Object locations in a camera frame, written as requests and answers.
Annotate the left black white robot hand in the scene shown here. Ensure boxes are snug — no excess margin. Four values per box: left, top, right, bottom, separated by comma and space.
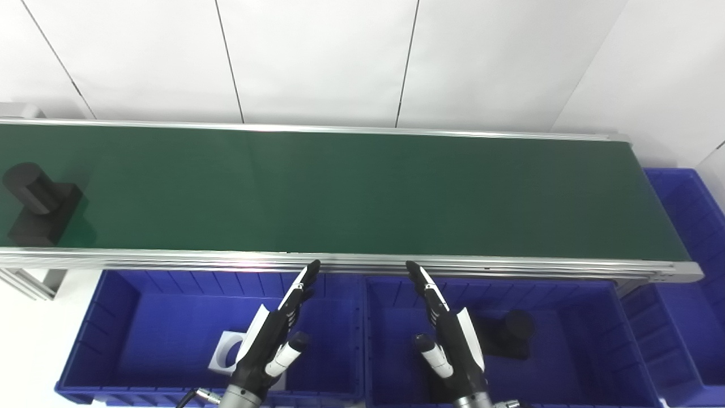
230, 260, 321, 397

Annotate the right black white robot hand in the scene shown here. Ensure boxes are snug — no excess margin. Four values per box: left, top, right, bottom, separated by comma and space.
406, 261, 489, 404

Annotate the black cylinder block part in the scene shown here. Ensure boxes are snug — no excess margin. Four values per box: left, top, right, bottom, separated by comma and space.
473, 310, 535, 361
3, 162, 84, 248

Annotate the blue plastic bin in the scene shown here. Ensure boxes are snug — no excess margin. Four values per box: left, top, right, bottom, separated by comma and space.
620, 168, 725, 408
55, 270, 366, 406
362, 275, 663, 408

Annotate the green conveyor belt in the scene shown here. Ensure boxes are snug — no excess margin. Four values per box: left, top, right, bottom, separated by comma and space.
0, 117, 705, 285
0, 124, 692, 262

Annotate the aluminium conveyor leg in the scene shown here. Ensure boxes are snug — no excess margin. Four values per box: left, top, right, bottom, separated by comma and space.
0, 267, 67, 301

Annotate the white block with round hole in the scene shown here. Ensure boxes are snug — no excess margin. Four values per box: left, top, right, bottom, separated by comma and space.
208, 330, 248, 375

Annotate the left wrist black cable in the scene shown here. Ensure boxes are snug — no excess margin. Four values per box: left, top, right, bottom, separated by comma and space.
176, 388, 223, 408

